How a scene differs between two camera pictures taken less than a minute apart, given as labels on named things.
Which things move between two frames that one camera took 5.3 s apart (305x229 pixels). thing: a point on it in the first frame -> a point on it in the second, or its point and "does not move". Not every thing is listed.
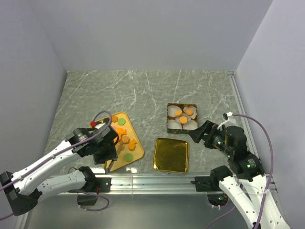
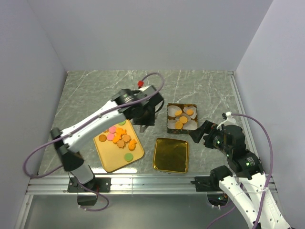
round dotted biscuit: [122, 147] -> [178, 125]
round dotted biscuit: [183, 119] does not move
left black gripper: [111, 154] -> [150, 121]
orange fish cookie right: [132, 145] does not move
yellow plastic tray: [129, 147] does not move
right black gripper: [209, 127] does not move
